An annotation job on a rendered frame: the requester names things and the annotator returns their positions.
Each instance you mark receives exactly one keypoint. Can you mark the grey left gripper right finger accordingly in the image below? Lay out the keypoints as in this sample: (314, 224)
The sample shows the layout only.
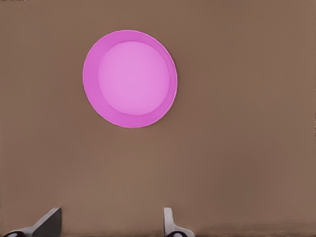
(170, 222)

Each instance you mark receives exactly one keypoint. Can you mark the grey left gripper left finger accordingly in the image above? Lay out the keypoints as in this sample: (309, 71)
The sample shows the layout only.
(47, 223)

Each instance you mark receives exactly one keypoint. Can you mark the pink round bowl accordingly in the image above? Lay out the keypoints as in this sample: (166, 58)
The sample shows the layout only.
(133, 79)

